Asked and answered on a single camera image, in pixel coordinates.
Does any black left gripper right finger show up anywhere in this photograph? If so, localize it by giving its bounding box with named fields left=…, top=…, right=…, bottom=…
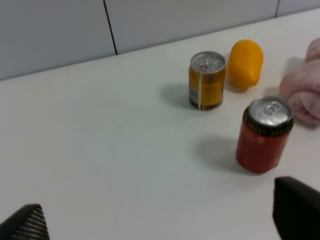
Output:
left=272, top=176, right=320, bottom=240

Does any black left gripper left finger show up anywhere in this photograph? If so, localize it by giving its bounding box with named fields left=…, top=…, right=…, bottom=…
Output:
left=0, top=203, right=50, bottom=240

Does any red soda can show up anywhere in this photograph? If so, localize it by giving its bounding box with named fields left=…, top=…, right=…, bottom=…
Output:
left=235, top=96, right=294, bottom=174

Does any pink rolled towel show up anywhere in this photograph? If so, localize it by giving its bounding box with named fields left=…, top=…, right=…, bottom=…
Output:
left=279, top=38, right=320, bottom=126

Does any orange mango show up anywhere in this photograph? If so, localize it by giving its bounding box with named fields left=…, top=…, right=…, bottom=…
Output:
left=227, top=39, right=264, bottom=89

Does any yellow drink can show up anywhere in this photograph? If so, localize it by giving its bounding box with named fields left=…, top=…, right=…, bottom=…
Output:
left=188, top=51, right=227, bottom=111

